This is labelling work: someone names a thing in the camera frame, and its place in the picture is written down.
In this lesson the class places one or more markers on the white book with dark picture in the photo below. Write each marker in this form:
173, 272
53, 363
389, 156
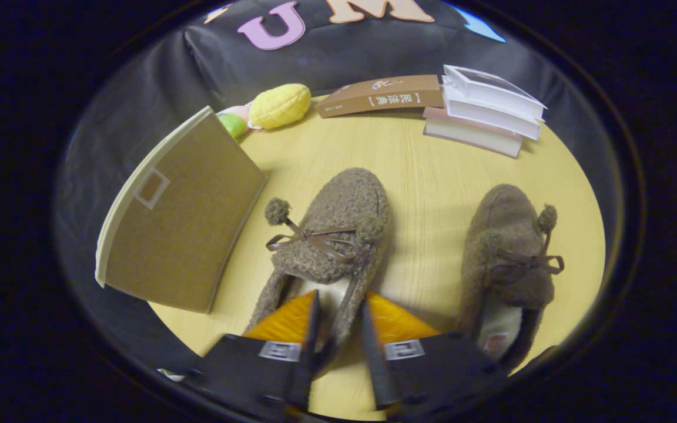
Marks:
491, 91

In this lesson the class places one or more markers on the pink and green plush toy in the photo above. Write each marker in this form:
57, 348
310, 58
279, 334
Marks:
233, 124

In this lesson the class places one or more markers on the brown fuzzy shoe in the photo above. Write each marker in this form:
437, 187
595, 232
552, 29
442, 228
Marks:
338, 200
503, 217

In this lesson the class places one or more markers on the yellow plush toy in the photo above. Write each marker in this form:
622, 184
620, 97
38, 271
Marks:
280, 106

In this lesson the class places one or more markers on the brown book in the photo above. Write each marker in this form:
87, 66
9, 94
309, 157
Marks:
382, 97

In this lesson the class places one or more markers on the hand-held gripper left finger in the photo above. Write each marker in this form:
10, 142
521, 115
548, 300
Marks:
309, 352

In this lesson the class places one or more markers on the pink book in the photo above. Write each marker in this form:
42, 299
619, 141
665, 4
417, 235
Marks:
468, 136

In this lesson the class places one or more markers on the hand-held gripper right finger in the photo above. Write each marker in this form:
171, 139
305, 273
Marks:
376, 364

